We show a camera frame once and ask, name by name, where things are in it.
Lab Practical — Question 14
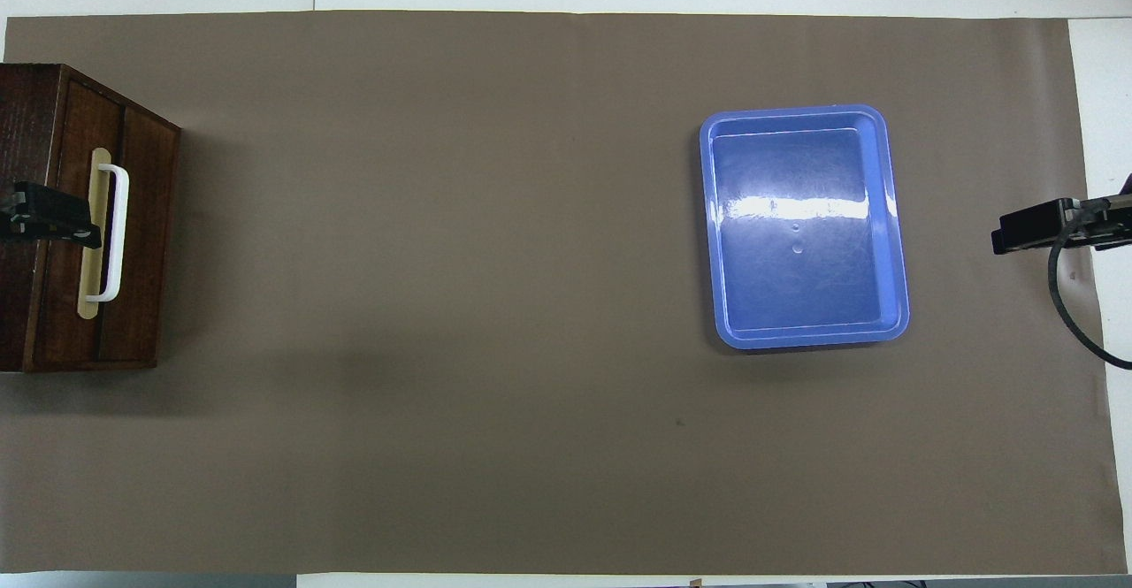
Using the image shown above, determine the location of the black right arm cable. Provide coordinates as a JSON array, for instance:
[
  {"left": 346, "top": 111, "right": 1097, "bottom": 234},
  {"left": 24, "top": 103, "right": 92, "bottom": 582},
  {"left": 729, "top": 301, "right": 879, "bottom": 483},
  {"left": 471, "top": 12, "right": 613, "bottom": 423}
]
[{"left": 1047, "top": 215, "right": 1132, "bottom": 371}]

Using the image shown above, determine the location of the blue plastic tray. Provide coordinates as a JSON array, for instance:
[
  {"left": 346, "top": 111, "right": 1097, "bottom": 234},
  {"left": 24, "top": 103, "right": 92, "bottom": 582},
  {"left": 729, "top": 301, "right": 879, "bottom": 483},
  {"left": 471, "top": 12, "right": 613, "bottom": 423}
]
[{"left": 699, "top": 104, "right": 911, "bottom": 350}]

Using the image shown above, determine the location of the white drawer handle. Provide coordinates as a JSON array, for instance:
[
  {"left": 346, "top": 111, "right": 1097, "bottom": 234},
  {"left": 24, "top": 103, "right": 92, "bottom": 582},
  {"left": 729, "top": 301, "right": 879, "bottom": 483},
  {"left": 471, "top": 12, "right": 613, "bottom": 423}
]
[{"left": 85, "top": 164, "right": 131, "bottom": 304}]

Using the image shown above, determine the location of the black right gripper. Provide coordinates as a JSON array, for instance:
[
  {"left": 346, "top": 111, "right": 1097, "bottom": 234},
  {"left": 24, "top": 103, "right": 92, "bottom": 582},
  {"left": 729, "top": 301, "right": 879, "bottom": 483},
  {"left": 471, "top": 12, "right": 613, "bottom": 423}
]
[{"left": 990, "top": 172, "right": 1132, "bottom": 256}]

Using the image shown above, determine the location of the brown table mat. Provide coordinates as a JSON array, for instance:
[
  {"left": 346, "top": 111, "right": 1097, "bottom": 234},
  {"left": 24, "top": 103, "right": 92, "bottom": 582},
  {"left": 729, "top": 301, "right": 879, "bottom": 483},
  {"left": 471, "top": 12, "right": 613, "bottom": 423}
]
[{"left": 0, "top": 10, "right": 1129, "bottom": 577}]

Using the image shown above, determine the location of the dark wooden cabinet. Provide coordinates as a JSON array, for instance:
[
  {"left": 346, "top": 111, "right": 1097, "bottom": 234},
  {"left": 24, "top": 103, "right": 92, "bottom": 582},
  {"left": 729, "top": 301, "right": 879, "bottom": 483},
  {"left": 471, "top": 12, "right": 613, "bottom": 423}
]
[{"left": 0, "top": 64, "right": 183, "bottom": 374}]

